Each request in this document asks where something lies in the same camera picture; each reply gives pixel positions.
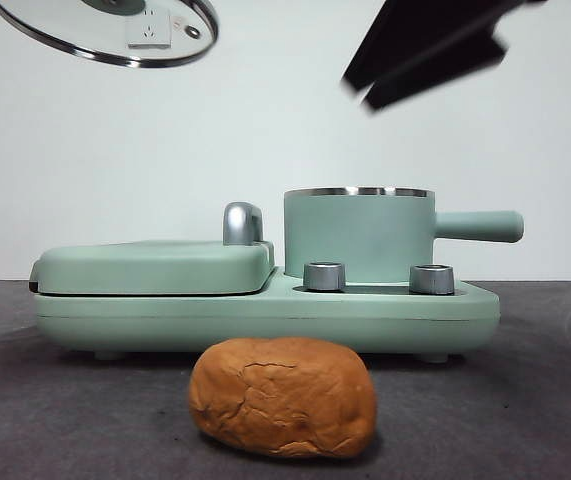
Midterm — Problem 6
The chrome griddle cover handle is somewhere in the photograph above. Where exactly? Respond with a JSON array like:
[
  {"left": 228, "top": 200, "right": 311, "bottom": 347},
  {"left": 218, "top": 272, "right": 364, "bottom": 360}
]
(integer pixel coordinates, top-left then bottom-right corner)
[{"left": 221, "top": 200, "right": 265, "bottom": 247}]

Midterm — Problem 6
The silver control knob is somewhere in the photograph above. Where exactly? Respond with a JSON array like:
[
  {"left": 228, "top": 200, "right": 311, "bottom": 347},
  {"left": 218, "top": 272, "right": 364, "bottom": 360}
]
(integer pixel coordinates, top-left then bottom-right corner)
[
  {"left": 408, "top": 263, "right": 456, "bottom": 295},
  {"left": 302, "top": 260, "right": 347, "bottom": 292}
]

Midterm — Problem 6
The brown potato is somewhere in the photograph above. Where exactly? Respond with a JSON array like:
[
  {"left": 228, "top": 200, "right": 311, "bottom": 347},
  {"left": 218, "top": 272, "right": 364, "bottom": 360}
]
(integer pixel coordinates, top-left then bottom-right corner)
[{"left": 187, "top": 336, "right": 378, "bottom": 460}]

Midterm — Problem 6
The mint green breakfast machine base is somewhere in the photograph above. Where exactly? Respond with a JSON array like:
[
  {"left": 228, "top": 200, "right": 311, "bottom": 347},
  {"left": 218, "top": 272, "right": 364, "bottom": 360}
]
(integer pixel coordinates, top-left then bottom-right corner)
[{"left": 32, "top": 264, "right": 500, "bottom": 364}]

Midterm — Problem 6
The glass pot lid green knob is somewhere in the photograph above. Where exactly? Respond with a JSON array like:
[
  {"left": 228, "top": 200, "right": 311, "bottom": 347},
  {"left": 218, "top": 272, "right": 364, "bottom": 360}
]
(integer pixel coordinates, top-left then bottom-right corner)
[{"left": 0, "top": 0, "right": 220, "bottom": 69}]

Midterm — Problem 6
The mint green handled steamer pot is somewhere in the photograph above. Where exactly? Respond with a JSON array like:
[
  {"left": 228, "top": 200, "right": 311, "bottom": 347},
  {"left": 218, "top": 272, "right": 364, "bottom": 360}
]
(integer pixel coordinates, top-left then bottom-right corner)
[{"left": 283, "top": 185, "right": 524, "bottom": 280}]

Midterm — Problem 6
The white wall socket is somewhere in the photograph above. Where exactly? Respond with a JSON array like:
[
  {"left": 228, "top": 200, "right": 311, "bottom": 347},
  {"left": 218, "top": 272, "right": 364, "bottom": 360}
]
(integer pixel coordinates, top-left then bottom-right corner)
[{"left": 125, "top": 6, "right": 173, "bottom": 49}]

